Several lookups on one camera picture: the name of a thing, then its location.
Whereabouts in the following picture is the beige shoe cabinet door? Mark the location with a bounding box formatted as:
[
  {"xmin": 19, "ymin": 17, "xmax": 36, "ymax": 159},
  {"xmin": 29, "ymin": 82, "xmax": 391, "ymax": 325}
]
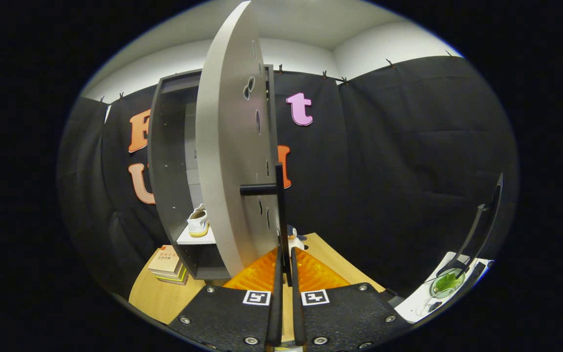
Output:
[{"xmin": 195, "ymin": 0, "xmax": 282, "ymax": 278}]

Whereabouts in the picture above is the yellow edged book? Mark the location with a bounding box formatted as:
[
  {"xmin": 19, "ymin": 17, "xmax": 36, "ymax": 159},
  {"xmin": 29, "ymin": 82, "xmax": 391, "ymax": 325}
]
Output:
[{"xmin": 153, "ymin": 264, "xmax": 189, "ymax": 286}]

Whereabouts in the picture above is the white canvas shoe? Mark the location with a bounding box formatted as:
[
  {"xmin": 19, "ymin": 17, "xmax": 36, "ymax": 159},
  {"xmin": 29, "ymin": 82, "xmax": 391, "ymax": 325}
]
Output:
[{"xmin": 186, "ymin": 203, "xmax": 210, "ymax": 238}]

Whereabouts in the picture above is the penguin plush toy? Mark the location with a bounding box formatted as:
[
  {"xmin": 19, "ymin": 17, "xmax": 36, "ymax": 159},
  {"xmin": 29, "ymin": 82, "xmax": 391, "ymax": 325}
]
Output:
[{"xmin": 286, "ymin": 224, "xmax": 307, "ymax": 251}]

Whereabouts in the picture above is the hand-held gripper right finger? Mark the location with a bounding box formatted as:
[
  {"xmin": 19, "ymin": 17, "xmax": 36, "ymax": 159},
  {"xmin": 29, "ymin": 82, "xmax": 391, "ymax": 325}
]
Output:
[{"xmin": 289, "ymin": 246, "xmax": 411, "ymax": 351}]

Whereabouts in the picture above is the black backdrop cloth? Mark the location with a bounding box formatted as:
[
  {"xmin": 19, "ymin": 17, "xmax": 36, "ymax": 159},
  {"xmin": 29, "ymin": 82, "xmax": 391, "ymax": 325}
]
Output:
[{"xmin": 57, "ymin": 55, "xmax": 519, "ymax": 299}]

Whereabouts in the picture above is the grey shoe cabinet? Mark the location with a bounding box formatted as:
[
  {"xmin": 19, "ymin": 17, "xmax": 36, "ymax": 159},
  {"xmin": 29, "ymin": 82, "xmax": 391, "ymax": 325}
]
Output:
[{"xmin": 147, "ymin": 64, "xmax": 280, "ymax": 280}]

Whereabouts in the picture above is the black door handle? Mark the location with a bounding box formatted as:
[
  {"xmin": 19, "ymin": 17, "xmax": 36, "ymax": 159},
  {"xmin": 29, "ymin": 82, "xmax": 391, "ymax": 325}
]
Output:
[{"xmin": 240, "ymin": 163, "xmax": 292, "ymax": 286}]

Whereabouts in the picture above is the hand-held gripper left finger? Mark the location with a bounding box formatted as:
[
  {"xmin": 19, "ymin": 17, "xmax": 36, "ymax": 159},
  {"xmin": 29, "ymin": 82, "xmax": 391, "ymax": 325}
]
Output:
[{"xmin": 168, "ymin": 246, "xmax": 284, "ymax": 351}]

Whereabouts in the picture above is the beige orange cover book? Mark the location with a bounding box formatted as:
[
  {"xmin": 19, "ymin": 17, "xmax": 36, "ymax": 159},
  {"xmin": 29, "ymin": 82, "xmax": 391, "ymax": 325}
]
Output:
[{"xmin": 148, "ymin": 244, "xmax": 182, "ymax": 273}]

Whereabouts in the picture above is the green glass dish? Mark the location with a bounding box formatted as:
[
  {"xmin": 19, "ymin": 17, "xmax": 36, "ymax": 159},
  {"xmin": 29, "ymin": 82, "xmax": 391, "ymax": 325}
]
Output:
[{"xmin": 429, "ymin": 268, "xmax": 467, "ymax": 299}]

